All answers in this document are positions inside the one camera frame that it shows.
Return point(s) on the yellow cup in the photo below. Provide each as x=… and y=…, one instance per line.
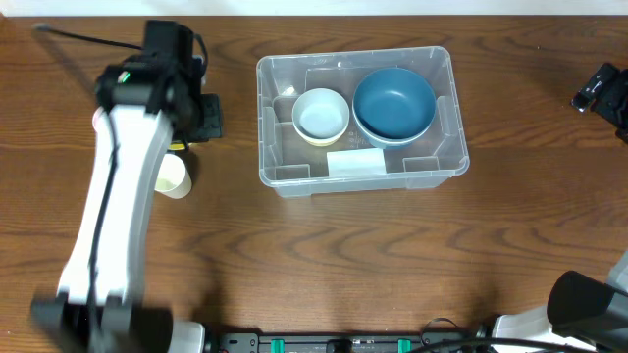
x=178, y=146

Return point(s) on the small light grey bowl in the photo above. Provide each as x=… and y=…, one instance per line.
x=320, y=113

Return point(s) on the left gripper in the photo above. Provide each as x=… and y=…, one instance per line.
x=209, y=118

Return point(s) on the pink cup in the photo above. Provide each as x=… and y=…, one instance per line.
x=96, y=118

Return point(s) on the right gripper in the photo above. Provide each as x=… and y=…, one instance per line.
x=606, y=91

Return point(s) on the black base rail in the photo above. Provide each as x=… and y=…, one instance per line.
x=440, y=340

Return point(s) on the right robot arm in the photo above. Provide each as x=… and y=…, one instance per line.
x=582, y=312

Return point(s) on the small yellow bowl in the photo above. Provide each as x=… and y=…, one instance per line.
x=321, y=142

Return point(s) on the cream white cup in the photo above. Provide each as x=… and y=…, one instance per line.
x=173, y=179

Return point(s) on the clear plastic storage container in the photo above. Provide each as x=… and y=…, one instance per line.
x=295, y=168

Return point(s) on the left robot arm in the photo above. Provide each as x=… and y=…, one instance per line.
x=143, y=105

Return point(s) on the large dark blue bowl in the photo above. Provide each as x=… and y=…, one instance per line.
x=393, y=106

